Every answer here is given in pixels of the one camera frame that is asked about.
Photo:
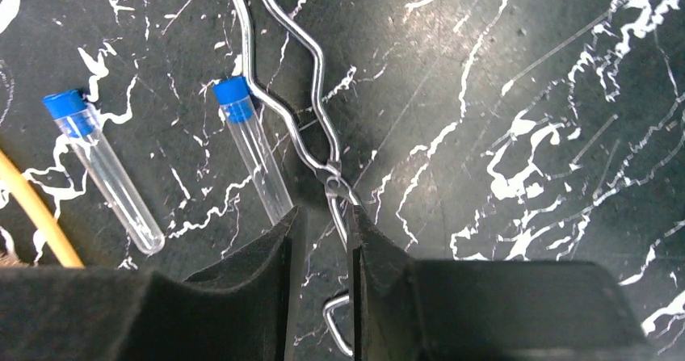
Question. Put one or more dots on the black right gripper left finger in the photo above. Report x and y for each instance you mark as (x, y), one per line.
(240, 308)

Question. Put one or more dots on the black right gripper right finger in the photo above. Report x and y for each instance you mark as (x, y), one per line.
(407, 308)

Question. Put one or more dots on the amber rubber tube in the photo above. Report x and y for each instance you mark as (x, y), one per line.
(38, 213)

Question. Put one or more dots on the blue capped tube middle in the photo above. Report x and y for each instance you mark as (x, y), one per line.
(237, 108)

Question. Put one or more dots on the blue capped tube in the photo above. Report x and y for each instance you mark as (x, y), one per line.
(80, 124)
(237, 108)

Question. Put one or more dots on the blue capped tube left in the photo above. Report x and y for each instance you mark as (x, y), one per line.
(80, 124)

